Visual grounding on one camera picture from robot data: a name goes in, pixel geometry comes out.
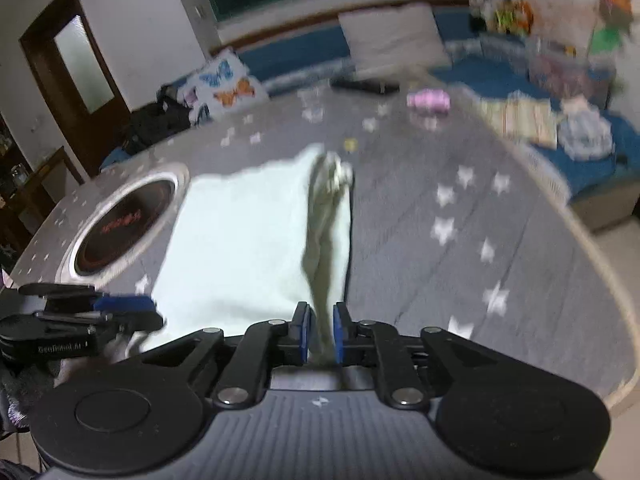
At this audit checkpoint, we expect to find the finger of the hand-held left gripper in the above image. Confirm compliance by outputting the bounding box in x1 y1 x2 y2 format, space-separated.
18 282 157 313
35 310 167 334

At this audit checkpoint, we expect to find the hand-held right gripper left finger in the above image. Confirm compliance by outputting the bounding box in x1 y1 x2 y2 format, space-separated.
142 301 312 407

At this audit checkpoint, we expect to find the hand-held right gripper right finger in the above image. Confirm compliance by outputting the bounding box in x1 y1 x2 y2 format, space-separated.
332 302 501 407

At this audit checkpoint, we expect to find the light green shirt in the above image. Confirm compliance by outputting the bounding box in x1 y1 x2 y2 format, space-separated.
131 142 357 367

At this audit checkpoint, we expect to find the round built-in induction cooker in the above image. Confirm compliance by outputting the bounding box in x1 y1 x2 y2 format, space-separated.
56 162 192 292

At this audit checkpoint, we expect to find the grey star-printed tablecloth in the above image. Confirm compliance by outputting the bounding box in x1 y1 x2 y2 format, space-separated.
7 77 632 413

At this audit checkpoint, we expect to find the dark wooden side table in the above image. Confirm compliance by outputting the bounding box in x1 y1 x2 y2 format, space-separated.
0 146 84 257

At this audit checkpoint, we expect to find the black bag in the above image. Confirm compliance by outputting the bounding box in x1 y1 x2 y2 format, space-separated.
121 85 194 155

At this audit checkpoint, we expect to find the brown door with glass pane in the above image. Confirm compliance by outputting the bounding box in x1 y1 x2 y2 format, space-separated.
19 0 134 177

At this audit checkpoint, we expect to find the butterfly print pillow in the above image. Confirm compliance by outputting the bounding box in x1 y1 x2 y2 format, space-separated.
181 49 269 127

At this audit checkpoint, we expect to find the black remote control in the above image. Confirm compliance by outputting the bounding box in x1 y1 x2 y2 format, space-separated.
329 76 401 96

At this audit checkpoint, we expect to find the small pink toy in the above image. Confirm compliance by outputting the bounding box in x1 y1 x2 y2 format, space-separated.
406 88 451 114

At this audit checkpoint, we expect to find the blue cushioned sofa bench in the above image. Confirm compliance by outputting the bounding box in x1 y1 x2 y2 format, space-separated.
99 7 640 233

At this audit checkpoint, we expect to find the plain grey pillow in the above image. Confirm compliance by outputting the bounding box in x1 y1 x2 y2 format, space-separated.
337 2 454 82

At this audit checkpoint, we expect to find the light blue patterned cloth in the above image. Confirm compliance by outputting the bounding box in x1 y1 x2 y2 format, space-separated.
556 106 617 162

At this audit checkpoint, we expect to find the clear plastic storage box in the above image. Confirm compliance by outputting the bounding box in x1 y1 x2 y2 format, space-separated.
527 36 614 107

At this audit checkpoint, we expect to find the panda plush toy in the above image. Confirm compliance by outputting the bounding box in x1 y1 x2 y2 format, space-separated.
469 0 494 31

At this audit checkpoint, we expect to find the orange plush toy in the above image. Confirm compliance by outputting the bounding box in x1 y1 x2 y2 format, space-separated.
515 0 536 36

